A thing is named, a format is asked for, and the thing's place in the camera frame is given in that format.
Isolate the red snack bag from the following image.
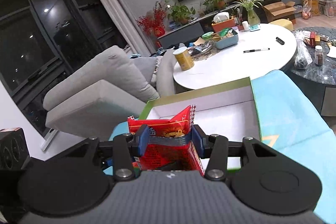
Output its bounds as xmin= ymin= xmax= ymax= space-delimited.
xmin=127 ymin=105 xmax=205 ymax=175

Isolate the green cardboard box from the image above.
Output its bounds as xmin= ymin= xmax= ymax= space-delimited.
xmin=138 ymin=77 xmax=262 ymax=171

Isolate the grey sofa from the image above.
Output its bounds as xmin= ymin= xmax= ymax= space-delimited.
xmin=43 ymin=46 xmax=177 ymax=140

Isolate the blue table mat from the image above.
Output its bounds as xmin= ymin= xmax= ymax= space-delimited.
xmin=106 ymin=71 xmax=335 ymax=223

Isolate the yellow can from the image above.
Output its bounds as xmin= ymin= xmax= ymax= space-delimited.
xmin=173 ymin=47 xmax=194 ymax=71

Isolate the black pen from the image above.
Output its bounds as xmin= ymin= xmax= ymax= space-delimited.
xmin=243 ymin=48 xmax=270 ymax=53

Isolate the light blue container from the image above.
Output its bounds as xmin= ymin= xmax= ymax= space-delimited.
xmin=213 ymin=28 xmax=239 ymax=50

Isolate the white round table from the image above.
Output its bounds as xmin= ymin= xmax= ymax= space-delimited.
xmin=173 ymin=24 xmax=297 ymax=90

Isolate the orange tissue box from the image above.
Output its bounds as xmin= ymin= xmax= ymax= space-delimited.
xmin=211 ymin=12 xmax=235 ymax=32

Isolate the black marker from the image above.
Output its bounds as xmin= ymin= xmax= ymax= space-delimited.
xmin=276 ymin=37 xmax=285 ymax=45

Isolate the dark marble round table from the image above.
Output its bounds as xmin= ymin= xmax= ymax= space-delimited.
xmin=285 ymin=27 xmax=335 ymax=117

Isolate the red flower decoration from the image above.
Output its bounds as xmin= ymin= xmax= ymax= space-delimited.
xmin=136 ymin=2 xmax=167 ymax=38

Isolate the glass vase with plant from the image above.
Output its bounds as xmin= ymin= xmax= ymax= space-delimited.
xmin=236 ymin=0 xmax=263 ymax=27

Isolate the small spice jar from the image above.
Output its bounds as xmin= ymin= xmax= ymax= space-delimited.
xmin=314 ymin=45 xmax=323 ymax=66

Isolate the grey curtain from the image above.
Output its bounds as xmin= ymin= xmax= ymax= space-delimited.
xmin=100 ymin=0 xmax=155 ymax=56

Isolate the open cardboard box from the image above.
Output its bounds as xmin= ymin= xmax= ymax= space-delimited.
xmin=262 ymin=1 xmax=296 ymax=23

